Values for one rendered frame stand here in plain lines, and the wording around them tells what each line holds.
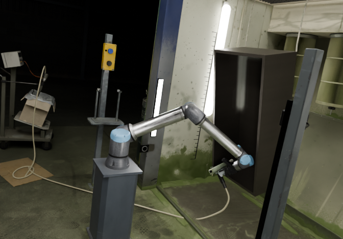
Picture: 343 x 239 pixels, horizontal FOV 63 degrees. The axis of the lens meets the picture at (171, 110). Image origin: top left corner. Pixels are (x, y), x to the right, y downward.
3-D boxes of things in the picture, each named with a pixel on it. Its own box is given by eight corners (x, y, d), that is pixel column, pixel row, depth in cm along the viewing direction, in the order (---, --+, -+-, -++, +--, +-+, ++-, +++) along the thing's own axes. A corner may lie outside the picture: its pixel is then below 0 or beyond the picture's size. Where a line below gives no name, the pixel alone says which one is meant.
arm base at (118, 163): (108, 170, 206) (110, 158, 204) (101, 160, 222) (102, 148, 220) (132, 168, 216) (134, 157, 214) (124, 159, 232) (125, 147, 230)
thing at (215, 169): (222, 191, 248) (211, 166, 253) (217, 192, 251) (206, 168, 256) (242, 176, 288) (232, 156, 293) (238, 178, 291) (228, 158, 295)
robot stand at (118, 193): (95, 253, 211) (103, 174, 199) (86, 229, 237) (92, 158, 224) (132, 244, 227) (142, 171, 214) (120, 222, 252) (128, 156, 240)
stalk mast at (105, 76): (96, 184, 315) (111, 34, 283) (97, 186, 310) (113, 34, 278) (91, 184, 312) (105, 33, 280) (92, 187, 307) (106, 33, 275)
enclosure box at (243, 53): (238, 159, 307) (243, 46, 270) (283, 184, 257) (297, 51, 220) (212, 167, 291) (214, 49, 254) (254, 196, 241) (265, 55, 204)
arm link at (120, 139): (106, 155, 209) (109, 133, 206) (110, 147, 226) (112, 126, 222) (127, 157, 211) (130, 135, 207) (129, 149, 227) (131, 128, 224)
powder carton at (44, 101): (19, 109, 407) (29, 84, 404) (49, 119, 423) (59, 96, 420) (11, 119, 358) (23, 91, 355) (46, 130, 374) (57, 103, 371)
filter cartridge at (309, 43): (303, 104, 356) (320, 37, 338) (300, 108, 325) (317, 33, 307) (274, 98, 373) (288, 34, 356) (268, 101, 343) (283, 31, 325)
